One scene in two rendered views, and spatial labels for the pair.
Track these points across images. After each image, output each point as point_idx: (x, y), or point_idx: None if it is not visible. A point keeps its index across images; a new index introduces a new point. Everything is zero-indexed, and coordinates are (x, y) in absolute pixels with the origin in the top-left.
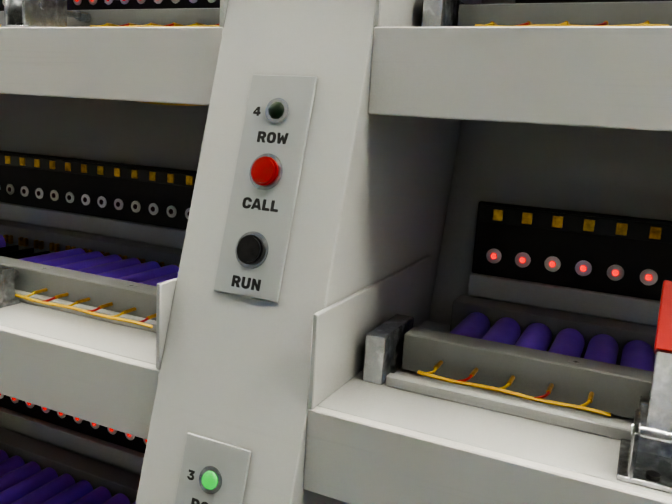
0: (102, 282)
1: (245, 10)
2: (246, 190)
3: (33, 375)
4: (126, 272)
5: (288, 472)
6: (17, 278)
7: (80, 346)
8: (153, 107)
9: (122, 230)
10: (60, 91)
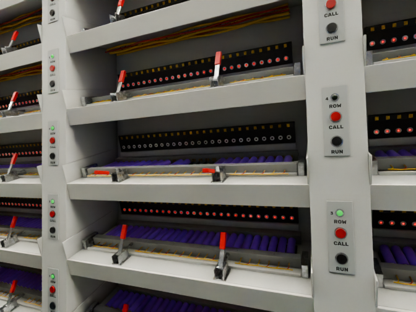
0: (259, 164)
1: (312, 68)
2: (329, 123)
3: (255, 196)
4: (252, 161)
5: (368, 205)
6: None
7: (273, 183)
8: None
9: (229, 149)
10: (239, 105)
